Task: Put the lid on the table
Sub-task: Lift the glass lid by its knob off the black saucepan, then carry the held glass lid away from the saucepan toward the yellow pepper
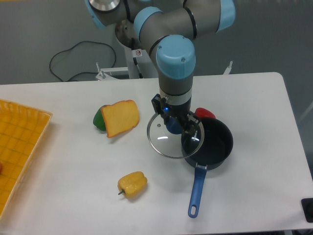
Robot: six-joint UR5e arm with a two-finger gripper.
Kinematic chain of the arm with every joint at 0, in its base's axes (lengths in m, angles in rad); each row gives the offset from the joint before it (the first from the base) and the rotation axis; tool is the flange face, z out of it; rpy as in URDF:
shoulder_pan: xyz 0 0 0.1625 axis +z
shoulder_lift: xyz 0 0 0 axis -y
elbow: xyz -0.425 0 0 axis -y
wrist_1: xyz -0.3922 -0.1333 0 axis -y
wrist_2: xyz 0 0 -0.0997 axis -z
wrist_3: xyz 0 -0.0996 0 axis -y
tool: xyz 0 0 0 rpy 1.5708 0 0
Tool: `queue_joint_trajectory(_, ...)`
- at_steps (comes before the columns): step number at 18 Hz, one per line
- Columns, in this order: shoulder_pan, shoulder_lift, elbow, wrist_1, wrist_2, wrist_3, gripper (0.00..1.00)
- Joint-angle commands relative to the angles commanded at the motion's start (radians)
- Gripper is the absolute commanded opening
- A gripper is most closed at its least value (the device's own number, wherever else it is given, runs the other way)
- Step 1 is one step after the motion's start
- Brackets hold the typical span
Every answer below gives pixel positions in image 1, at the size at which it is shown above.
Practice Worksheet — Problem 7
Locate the red bell pepper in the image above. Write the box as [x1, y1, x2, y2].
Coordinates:
[195, 107, 216, 118]

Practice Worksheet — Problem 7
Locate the black object table corner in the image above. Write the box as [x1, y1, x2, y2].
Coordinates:
[301, 198, 313, 223]

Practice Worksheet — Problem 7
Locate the toy bread slice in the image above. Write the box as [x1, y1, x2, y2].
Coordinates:
[100, 100, 140, 138]

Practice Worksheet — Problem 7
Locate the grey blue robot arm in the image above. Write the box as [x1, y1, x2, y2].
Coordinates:
[85, 0, 236, 135]

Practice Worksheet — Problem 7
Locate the yellow bell pepper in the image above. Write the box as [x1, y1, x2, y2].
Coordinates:
[117, 171, 148, 199]

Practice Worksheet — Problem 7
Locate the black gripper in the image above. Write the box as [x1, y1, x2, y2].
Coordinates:
[151, 94, 199, 137]

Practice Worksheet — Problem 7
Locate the black cable on floor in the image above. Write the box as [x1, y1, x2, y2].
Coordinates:
[49, 41, 117, 82]

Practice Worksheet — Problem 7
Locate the glass lid blue knob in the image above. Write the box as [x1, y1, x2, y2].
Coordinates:
[147, 114, 205, 159]

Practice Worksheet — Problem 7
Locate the green bell pepper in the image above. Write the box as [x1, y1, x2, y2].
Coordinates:
[93, 106, 106, 131]

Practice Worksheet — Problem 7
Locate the dark saucepan blue handle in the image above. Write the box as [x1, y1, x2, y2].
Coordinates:
[181, 117, 233, 218]

